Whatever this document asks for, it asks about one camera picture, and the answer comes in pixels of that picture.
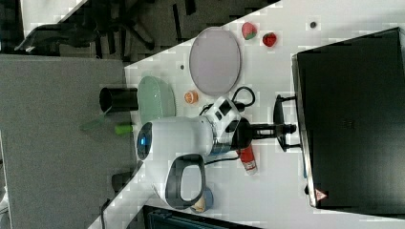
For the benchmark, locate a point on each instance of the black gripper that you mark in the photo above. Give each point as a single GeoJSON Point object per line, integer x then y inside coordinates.
{"type": "Point", "coordinates": [243, 133]}

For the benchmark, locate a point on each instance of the red strawberry toy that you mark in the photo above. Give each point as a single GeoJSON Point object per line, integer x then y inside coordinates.
{"type": "Point", "coordinates": [269, 39]}

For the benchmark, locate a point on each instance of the black round pot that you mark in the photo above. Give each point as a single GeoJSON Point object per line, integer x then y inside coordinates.
{"type": "Point", "coordinates": [118, 99]}

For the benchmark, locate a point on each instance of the green plastic colander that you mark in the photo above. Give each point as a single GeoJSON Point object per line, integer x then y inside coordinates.
{"type": "Point", "coordinates": [156, 99]}

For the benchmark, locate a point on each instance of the blue bowl with toy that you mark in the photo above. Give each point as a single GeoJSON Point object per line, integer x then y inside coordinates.
{"type": "Point", "coordinates": [205, 203]}

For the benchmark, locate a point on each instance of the red ketchup bottle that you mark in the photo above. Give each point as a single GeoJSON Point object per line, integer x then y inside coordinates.
{"type": "Point", "coordinates": [247, 158]}

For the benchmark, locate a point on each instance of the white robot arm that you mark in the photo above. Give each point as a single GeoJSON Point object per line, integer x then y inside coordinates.
{"type": "Point", "coordinates": [174, 150]}

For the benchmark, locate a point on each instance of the dark grey cup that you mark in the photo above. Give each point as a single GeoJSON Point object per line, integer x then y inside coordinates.
{"type": "Point", "coordinates": [120, 180]}

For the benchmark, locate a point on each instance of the orange slice toy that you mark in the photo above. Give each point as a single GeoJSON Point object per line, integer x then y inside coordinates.
{"type": "Point", "coordinates": [191, 97]}

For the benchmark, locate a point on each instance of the grey round plate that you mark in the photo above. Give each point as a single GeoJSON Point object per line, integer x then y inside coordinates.
{"type": "Point", "coordinates": [215, 61]}

